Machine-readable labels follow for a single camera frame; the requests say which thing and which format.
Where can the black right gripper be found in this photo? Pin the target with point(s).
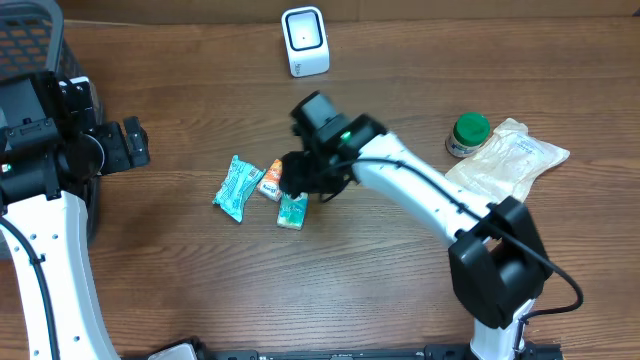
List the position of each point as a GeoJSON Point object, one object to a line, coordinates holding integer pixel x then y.
{"type": "Point", "coordinates": [297, 178]}

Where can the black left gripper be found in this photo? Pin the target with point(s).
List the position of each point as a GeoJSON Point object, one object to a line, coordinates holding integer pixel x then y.
{"type": "Point", "coordinates": [123, 158]}

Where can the orange snack packet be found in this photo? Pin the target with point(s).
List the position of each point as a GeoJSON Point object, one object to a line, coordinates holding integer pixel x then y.
{"type": "Point", "coordinates": [269, 184]}

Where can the teal snack packet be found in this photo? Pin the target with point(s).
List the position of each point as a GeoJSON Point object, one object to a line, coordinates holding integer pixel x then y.
{"type": "Point", "coordinates": [239, 184]}

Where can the green round lid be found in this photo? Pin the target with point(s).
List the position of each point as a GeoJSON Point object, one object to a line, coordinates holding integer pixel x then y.
{"type": "Point", "coordinates": [468, 134]}

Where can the white pouch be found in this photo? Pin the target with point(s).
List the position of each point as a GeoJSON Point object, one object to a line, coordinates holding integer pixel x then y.
{"type": "Point", "coordinates": [507, 164]}

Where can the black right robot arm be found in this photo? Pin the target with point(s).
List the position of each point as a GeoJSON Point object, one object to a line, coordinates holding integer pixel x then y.
{"type": "Point", "coordinates": [497, 260]}

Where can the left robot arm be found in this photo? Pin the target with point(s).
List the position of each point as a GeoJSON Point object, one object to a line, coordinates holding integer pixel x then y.
{"type": "Point", "coordinates": [47, 235]}

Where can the white barcode scanner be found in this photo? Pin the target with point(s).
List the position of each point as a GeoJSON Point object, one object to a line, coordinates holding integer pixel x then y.
{"type": "Point", "coordinates": [305, 41]}

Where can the grey plastic mesh basket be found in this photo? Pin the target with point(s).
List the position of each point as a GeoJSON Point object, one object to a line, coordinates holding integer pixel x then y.
{"type": "Point", "coordinates": [30, 40]}

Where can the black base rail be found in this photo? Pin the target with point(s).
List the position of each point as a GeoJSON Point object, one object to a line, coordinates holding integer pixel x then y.
{"type": "Point", "coordinates": [325, 355]}

